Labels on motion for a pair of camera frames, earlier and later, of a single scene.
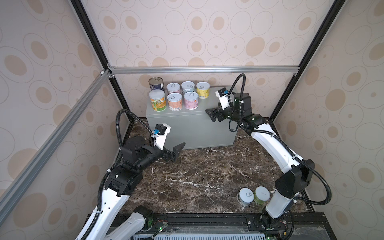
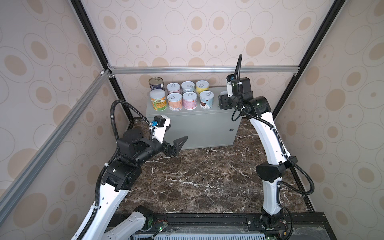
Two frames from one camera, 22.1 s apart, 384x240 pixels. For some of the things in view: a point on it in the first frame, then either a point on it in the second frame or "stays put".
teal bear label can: (245, 196) -> (206, 99)
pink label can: (191, 100) stays put
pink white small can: (173, 87) stays put
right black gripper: (214, 110) -> (223, 102)
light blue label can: (187, 86) stays put
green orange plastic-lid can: (158, 100) stays put
